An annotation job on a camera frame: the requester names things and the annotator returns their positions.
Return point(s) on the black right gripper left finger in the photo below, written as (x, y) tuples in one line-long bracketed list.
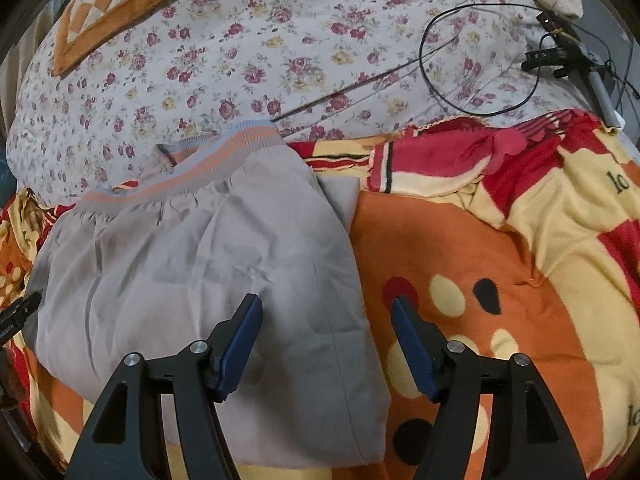
[(124, 436)]

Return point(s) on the beige jacket with striped cuffs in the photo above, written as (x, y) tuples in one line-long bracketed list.
[(156, 267)]

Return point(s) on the black tripod stand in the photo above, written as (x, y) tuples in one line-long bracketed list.
[(571, 56)]

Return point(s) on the floral white quilt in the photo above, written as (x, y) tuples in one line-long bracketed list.
[(317, 69)]

